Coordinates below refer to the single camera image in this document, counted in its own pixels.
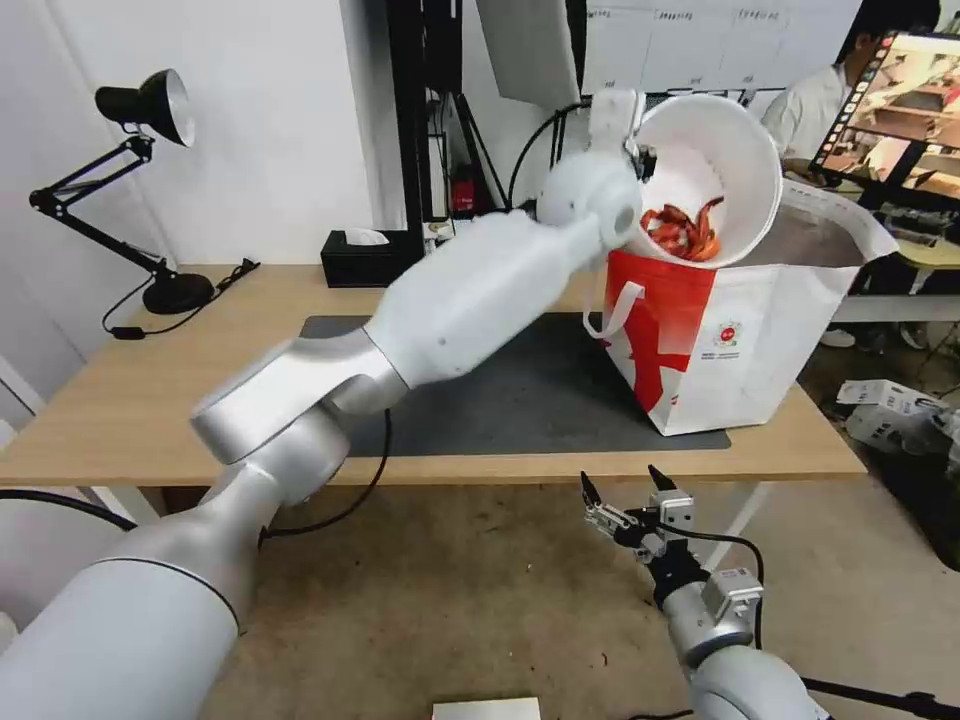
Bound black tissue box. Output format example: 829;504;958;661
320;227;411;289

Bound white softbox light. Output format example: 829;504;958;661
475;0;585;103

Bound black lamp cable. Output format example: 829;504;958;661
101;257;262;341

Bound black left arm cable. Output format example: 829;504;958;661
0;410;393;540

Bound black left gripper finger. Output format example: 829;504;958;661
628;137;661;184

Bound white paper bowl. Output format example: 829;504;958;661
626;93;785;268

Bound white robot front shell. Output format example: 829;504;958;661
431;697;543;720

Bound black desk lamp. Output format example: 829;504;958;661
28;68;216;316

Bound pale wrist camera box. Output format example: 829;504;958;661
649;488;697;532

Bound person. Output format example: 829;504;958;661
759;0;943;185

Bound red food scraps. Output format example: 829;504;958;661
639;195;726;261

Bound white cardboard box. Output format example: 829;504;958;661
834;378;960;455

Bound white red takeout bag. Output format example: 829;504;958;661
582;183;901;438

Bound black desk mat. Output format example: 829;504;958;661
299;313;733;457

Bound black looped cable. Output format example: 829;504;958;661
508;104;595;213

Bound computer monitor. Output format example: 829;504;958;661
808;28;960;223

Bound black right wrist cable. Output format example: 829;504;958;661
674;527;768;650

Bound white table leg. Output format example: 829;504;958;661
701;479;775;575
91;485;165;530

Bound black metal stand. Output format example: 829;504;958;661
382;0;455;264

